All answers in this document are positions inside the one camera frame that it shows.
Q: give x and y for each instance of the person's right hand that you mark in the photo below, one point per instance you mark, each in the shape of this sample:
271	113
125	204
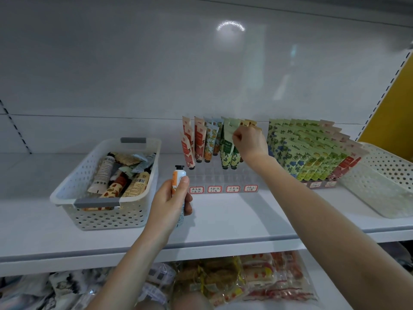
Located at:
250	144

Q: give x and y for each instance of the person's left hand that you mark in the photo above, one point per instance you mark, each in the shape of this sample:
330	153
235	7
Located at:
166	208

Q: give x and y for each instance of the pale blue floral hand cream tube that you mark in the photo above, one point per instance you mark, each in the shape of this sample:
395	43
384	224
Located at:
179	174

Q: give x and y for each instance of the row of hand cream tubes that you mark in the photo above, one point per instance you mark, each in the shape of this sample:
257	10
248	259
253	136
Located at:
303	148

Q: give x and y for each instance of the pile of pale hand cream tubes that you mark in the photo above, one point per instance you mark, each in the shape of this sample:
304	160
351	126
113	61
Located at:
119	177

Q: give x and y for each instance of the white perforated plastic basket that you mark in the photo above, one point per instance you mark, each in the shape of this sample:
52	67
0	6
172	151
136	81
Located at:
103	216
381	184

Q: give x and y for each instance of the white metal shelf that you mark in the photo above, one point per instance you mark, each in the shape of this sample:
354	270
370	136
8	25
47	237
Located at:
58	235

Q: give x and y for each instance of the person's right forearm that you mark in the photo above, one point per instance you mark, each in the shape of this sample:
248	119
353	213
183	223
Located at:
342	235

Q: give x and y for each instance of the person's left forearm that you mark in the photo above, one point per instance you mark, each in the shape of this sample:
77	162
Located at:
129	274

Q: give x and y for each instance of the person's right leg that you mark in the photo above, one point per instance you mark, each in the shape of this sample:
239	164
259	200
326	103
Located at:
192	301

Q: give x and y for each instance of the person's leg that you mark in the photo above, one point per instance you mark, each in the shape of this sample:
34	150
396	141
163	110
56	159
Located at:
151	304
192	301

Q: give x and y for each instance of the person's left leg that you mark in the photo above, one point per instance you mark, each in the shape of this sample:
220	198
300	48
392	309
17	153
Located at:
151	304

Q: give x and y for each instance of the clear divider tray with labels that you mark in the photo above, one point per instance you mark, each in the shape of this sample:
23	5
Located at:
215	189

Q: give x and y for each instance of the pile of snack packets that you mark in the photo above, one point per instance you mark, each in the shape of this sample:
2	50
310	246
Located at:
239	274

